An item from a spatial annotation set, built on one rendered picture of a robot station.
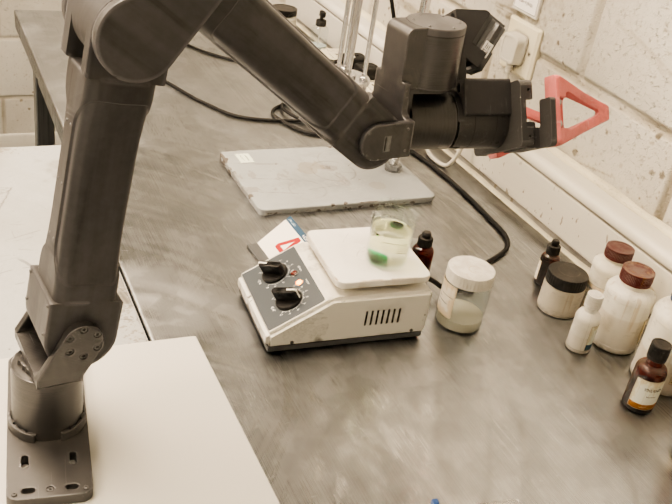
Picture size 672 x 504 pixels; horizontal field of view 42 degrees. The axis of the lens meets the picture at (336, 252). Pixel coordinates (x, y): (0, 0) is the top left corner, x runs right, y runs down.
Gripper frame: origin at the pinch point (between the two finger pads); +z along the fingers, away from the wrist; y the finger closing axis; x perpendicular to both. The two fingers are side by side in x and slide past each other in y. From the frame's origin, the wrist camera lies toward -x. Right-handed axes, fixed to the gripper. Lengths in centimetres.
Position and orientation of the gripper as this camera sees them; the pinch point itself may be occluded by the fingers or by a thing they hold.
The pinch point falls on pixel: (573, 119)
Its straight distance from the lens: 95.1
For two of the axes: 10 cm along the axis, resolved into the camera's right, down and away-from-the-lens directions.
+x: 0.5, 10.0, 0.3
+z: 9.5, -0.5, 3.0
